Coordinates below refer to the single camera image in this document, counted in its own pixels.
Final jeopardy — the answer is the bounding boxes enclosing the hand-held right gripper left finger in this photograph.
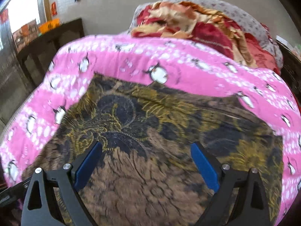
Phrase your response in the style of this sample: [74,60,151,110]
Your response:
[21,141,103,226]

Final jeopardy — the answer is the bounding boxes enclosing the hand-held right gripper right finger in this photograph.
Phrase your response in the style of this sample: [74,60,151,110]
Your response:
[190,142,270,226]

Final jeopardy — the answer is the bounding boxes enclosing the brown floral patterned garment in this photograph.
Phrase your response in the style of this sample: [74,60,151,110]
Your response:
[21,72,284,226]

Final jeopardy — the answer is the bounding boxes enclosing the pink penguin print blanket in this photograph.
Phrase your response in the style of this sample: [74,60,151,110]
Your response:
[0,34,301,226]

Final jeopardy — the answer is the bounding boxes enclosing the red pillow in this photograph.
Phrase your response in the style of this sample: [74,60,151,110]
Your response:
[245,33,281,74]

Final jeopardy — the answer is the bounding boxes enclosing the dark wooden cabinet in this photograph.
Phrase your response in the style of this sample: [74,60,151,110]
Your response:
[16,18,85,87]

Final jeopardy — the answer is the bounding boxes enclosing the dark carved wooden headboard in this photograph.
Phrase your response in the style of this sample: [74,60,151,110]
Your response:
[276,39,301,95]

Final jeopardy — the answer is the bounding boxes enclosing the red and gold quilt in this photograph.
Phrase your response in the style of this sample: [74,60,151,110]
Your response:
[130,1,259,67]

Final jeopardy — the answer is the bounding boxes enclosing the orange printed boxes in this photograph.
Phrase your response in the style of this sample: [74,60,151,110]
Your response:
[13,19,38,52]

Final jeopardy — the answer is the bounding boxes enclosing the orange basket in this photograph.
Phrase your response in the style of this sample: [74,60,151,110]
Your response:
[38,18,61,34]

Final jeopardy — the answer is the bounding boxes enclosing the white flat box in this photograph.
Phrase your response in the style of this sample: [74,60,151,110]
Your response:
[276,35,292,45]

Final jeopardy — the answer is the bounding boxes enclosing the grey floral pillow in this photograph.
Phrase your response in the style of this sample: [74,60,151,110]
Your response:
[128,0,284,69]

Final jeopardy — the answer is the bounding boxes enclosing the wooden door frame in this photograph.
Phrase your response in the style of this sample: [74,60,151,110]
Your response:
[42,0,51,21]

